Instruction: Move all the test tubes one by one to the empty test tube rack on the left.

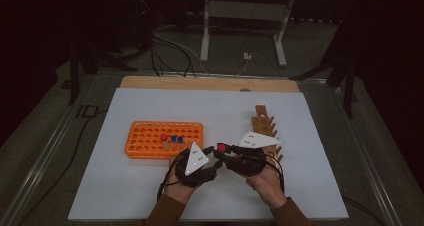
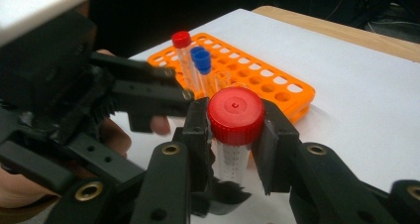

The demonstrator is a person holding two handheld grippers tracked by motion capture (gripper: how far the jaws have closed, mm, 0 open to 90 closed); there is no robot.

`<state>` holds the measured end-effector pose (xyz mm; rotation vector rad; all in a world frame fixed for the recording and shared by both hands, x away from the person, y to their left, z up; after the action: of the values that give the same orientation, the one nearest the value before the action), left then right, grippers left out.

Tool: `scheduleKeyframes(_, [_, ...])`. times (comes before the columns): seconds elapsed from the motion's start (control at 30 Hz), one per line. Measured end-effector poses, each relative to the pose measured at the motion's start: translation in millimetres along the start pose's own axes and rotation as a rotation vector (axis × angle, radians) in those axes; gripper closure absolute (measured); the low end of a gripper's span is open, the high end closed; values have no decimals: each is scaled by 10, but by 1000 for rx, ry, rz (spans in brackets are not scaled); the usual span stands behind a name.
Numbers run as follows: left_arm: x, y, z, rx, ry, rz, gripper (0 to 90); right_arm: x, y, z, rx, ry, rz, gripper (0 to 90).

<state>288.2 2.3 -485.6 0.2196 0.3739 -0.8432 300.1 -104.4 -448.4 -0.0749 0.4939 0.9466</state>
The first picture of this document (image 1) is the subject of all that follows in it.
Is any right hand-held gripper cable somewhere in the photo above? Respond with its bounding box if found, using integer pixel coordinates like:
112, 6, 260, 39
265, 151, 287, 194

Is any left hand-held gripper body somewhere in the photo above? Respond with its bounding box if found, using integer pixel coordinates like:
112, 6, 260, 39
174, 142, 219, 188

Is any wooden tube rack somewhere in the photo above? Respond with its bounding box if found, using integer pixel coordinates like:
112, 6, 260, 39
251, 104, 285, 164

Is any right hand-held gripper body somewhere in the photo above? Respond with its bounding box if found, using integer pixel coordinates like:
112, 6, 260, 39
229, 131, 282, 178

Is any left hand-held gripper cable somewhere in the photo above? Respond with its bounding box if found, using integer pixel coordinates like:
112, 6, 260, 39
156, 149, 189, 201

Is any short black floor cable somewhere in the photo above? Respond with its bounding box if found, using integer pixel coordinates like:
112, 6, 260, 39
342, 195, 386, 226

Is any long black floor cable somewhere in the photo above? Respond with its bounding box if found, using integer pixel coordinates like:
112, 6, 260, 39
18, 109, 109, 226

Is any black floor cable bundle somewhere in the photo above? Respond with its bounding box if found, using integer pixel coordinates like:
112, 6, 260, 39
150, 27, 198, 79

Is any orange plastic tube rack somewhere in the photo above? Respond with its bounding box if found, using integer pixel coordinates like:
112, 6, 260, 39
124, 120, 204, 160

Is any dark tripod stand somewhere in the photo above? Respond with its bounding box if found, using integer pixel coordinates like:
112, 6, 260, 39
289, 17, 361, 120
66, 40, 139, 106

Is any hand-held gripper cable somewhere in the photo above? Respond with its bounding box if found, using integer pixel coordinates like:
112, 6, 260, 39
156, 149, 189, 201
265, 151, 287, 194

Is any person's right hand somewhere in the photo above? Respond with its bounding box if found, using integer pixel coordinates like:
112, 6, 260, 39
245, 154, 288, 210

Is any grey metal stand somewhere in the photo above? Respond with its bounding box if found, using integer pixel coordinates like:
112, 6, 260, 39
199, 0, 298, 68

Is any person's left hand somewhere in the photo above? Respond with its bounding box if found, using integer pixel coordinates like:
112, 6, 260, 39
164, 159, 202, 206

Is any white table cover sheet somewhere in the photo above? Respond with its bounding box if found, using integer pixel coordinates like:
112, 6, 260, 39
67, 87, 350, 222

